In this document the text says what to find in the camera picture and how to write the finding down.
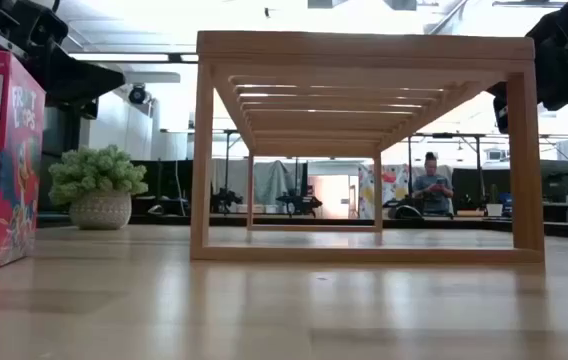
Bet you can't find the black monitor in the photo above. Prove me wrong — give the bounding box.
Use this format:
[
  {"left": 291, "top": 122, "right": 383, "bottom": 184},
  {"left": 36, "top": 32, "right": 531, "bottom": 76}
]
[
  {"left": 541, "top": 159, "right": 568, "bottom": 197},
  {"left": 451, "top": 168, "right": 496, "bottom": 209}
]

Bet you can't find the wooden slatted shelf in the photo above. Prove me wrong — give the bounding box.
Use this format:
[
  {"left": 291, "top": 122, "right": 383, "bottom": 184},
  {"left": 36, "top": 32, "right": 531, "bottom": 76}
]
[{"left": 189, "top": 30, "right": 546, "bottom": 265}]

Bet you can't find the black aluminium rig frame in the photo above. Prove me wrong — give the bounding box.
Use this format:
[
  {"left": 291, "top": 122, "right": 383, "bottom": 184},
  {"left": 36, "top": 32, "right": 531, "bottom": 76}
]
[{"left": 38, "top": 213, "right": 568, "bottom": 242}]

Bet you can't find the green succulent in white pot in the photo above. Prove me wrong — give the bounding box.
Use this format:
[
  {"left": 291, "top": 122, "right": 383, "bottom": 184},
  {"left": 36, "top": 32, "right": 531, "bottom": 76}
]
[{"left": 47, "top": 144, "right": 149, "bottom": 231}]

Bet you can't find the colourful patterned cloth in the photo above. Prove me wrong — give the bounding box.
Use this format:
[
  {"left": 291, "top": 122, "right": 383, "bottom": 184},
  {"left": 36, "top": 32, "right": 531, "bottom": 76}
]
[{"left": 358, "top": 164, "right": 414, "bottom": 219}]

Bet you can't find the red Froot Loops cereal box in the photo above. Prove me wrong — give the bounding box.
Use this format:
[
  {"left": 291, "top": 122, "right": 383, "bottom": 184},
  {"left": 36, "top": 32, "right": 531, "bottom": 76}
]
[{"left": 0, "top": 44, "right": 47, "bottom": 273}]

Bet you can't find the black round ceiling camera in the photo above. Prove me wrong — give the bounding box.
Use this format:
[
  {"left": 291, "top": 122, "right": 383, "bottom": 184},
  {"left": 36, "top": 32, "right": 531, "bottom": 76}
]
[{"left": 127, "top": 84, "right": 149, "bottom": 105}]

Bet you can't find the small potted cactus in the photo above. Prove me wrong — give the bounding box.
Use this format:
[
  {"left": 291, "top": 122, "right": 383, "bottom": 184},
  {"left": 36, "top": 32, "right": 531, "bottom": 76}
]
[{"left": 486, "top": 184, "right": 504, "bottom": 218}]

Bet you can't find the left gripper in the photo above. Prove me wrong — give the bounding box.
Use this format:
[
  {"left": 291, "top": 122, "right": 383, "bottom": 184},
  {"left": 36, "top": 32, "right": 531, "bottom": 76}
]
[{"left": 0, "top": 0, "right": 126, "bottom": 107}]

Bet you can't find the person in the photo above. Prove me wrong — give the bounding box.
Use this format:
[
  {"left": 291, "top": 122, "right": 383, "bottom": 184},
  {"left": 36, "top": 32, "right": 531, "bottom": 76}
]
[{"left": 412, "top": 151, "right": 455, "bottom": 217}]

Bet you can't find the grey hanging cloth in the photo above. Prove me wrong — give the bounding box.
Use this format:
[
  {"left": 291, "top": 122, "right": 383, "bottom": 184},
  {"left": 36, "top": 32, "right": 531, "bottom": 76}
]
[{"left": 253, "top": 160, "right": 295, "bottom": 206}]

